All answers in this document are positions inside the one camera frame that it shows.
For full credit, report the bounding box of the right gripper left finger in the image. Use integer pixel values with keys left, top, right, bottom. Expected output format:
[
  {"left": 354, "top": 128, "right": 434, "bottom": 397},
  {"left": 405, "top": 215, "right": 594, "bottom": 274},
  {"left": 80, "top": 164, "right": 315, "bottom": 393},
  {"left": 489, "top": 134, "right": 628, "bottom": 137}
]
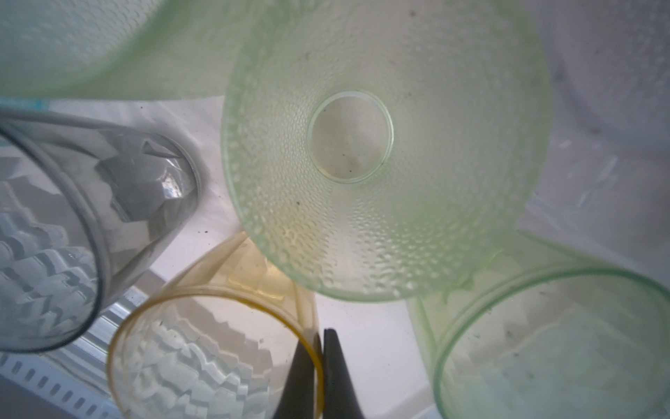
[{"left": 273, "top": 341, "right": 316, "bottom": 419}]

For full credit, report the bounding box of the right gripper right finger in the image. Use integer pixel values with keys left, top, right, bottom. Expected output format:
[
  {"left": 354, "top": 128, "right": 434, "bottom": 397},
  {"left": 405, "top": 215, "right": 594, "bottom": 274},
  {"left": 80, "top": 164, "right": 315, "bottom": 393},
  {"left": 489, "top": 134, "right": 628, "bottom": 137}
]
[{"left": 323, "top": 328, "right": 365, "bottom": 419}]

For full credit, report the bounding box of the yellow glass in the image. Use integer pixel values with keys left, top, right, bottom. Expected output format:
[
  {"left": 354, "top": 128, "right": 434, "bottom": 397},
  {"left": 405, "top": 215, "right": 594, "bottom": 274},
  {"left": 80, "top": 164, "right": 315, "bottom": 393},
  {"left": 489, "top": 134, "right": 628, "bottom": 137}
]
[{"left": 106, "top": 232, "right": 325, "bottom": 418}]

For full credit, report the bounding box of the bright green smooth tumbler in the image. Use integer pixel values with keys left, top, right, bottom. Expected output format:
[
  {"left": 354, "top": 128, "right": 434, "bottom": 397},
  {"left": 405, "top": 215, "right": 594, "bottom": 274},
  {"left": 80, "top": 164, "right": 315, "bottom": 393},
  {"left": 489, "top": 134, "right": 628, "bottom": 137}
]
[{"left": 408, "top": 232, "right": 669, "bottom": 418}]

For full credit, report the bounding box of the light green textured tumbler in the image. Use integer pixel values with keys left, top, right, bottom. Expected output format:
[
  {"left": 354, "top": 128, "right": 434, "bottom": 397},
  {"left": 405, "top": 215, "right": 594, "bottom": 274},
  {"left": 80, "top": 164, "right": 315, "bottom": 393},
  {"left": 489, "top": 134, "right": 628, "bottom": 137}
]
[
  {"left": 222, "top": 1, "right": 551, "bottom": 302},
  {"left": 1, "top": 1, "right": 267, "bottom": 101}
]

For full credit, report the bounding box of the dark grey glass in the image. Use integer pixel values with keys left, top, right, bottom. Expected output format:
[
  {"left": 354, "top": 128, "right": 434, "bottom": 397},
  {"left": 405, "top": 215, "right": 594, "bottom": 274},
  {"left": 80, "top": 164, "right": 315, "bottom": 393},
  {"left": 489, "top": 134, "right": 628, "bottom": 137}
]
[{"left": 1, "top": 108, "right": 201, "bottom": 353}]

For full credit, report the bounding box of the frosted clear tumbler back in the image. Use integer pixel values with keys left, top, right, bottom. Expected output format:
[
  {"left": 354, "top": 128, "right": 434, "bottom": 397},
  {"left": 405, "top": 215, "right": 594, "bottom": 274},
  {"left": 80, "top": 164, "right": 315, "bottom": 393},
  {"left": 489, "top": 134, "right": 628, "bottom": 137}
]
[{"left": 522, "top": 1, "right": 669, "bottom": 155}]

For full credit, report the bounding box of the beige plastic tray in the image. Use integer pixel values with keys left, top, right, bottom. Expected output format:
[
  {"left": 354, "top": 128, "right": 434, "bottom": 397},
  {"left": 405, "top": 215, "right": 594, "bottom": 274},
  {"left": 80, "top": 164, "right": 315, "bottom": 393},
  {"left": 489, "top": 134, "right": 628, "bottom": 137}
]
[{"left": 50, "top": 96, "right": 660, "bottom": 418}]

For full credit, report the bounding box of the aluminium front rail frame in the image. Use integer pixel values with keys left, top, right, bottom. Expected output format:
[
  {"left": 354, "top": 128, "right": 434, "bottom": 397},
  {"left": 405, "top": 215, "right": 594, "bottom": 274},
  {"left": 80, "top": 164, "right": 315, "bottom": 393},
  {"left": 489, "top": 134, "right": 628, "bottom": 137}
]
[{"left": 1, "top": 287, "right": 148, "bottom": 418}]

